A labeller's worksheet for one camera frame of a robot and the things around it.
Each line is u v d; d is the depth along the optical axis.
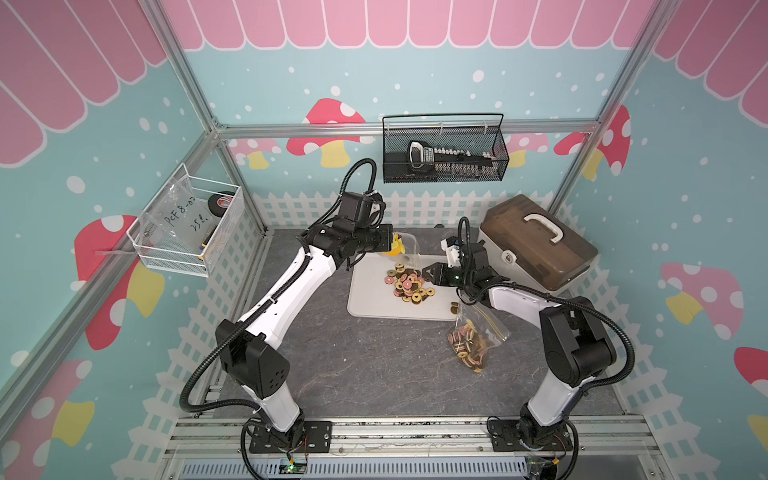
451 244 0.84
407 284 0.99
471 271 0.74
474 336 0.87
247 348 0.43
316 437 0.75
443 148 0.92
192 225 0.71
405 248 0.89
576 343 0.48
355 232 0.58
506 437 0.73
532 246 0.99
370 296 0.99
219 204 0.81
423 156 0.89
